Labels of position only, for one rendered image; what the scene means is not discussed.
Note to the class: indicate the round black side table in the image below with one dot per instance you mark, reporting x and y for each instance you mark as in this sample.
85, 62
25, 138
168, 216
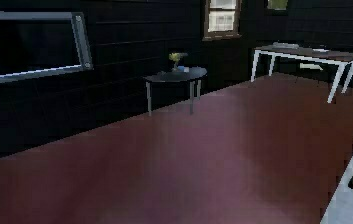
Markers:
177, 76

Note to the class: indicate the yellow house plant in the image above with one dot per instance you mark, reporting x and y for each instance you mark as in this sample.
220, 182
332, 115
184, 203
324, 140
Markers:
176, 59

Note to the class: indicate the white chair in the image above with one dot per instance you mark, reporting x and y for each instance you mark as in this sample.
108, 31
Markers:
310, 66

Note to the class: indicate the brown framed window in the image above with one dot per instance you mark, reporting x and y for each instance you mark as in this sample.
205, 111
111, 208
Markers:
222, 18

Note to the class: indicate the dark framed window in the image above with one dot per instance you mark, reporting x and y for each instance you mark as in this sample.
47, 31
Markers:
277, 4

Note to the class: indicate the small blue white object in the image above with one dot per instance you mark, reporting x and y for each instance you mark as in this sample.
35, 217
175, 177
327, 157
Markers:
185, 69

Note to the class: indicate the white flat object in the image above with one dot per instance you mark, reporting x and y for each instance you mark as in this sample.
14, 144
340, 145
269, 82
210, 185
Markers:
320, 50

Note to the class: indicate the grey keyboard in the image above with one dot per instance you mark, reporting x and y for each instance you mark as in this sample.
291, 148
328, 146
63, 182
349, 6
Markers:
285, 45

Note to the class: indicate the brown desk with white legs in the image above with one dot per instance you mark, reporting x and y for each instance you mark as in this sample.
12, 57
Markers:
304, 55

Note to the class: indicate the silver framed wall television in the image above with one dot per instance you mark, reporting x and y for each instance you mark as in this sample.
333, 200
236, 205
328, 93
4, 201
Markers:
34, 46

